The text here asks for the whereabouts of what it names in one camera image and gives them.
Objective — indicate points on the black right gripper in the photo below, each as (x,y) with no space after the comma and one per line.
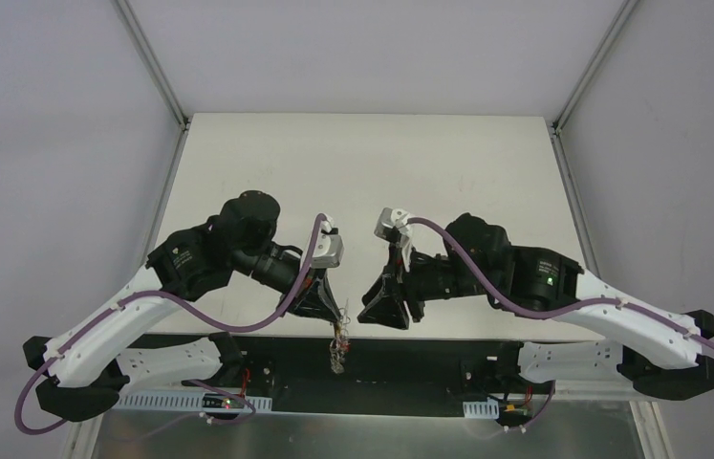
(403,291)

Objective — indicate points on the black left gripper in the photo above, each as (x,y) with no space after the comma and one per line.
(309,286)

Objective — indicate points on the large steel keyring plate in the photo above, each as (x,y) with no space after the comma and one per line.
(339,346)

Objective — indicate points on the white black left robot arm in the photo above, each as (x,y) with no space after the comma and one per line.
(85,371)

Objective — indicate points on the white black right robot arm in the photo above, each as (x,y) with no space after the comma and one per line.
(659,353)

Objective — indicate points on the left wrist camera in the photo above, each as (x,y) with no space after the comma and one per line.
(329,247)

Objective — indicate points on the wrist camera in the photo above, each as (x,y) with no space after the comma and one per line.
(393,227)
(329,247)

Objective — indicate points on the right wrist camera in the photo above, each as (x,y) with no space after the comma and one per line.
(393,227)

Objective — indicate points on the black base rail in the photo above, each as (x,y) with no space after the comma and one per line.
(393,377)

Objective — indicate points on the metal base plate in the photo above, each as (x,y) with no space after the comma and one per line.
(566,430)

